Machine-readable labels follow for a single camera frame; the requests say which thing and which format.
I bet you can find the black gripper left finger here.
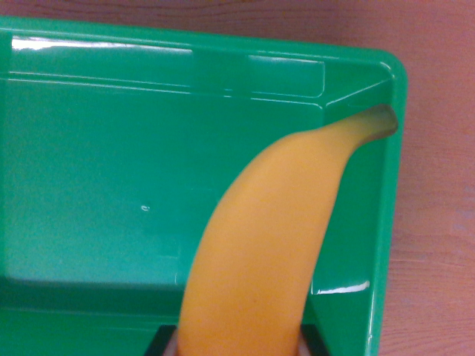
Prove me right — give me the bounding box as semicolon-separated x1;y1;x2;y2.
143;324;179;356

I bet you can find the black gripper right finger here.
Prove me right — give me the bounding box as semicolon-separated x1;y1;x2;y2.
297;323;330;356

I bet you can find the green plastic bin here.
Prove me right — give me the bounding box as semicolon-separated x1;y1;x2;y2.
0;15;410;356

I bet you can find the yellow banana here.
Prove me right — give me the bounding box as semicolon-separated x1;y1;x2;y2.
177;104;399;356

